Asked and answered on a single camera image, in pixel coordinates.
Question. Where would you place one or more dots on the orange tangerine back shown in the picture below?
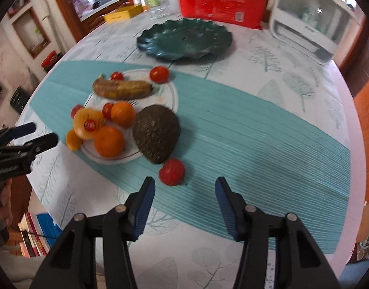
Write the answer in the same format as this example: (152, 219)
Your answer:
(123, 114)

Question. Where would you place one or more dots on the yellow flat box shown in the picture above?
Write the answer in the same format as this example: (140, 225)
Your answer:
(123, 13)

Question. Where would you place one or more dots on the dark green scalloped plate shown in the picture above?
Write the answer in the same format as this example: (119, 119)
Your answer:
(184, 39)

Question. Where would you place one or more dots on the brown overripe banana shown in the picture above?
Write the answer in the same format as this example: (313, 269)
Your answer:
(121, 89)

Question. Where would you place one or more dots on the orange tangerine front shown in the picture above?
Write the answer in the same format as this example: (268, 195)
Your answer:
(109, 142)

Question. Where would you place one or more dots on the white countertop dish cabinet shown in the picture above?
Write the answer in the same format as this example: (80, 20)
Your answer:
(317, 28)

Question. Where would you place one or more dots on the cherry tomato plate edge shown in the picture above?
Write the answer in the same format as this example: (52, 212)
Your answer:
(159, 74)

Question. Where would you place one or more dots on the tree print tablecloth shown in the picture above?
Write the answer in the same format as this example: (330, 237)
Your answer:
(282, 130)

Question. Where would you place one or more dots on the cherry tomato plate middle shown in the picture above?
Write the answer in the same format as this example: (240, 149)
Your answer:
(106, 110)

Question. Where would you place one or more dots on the red fruit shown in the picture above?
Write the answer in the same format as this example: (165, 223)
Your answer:
(75, 109)
(172, 173)

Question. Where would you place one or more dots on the stack of books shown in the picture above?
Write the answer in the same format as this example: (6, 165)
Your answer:
(39, 234)

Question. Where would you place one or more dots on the person's left hand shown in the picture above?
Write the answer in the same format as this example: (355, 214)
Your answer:
(6, 215)

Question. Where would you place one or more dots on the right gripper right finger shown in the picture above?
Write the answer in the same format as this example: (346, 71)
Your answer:
(299, 262)

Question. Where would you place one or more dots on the cherry tomato near banana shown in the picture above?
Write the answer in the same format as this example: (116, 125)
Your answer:
(117, 76)

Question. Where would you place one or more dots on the clear drinking glass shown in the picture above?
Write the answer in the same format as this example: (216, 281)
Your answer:
(160, 9)

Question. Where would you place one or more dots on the red lid bin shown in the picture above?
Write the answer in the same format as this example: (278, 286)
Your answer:
(49, 60)

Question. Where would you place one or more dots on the large yellow apple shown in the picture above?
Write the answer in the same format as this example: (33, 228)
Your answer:
(87, 122)

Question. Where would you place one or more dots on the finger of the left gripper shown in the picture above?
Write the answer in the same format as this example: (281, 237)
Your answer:
(36, 146)
(8, 134)

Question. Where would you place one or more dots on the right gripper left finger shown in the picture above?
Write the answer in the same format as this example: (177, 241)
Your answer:
(71, 263)

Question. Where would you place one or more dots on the small yellow-orange citrus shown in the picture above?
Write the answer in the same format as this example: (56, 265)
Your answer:
(73, 141)

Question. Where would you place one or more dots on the dark brown avocado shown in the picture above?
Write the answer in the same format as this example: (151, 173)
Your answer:
(156, 131)

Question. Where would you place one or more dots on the orange tangerine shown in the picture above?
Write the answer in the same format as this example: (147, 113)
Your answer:
(109, 142)
(123, 114)

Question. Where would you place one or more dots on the white printed round plate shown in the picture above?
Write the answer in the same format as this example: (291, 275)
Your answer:
(162, 94)

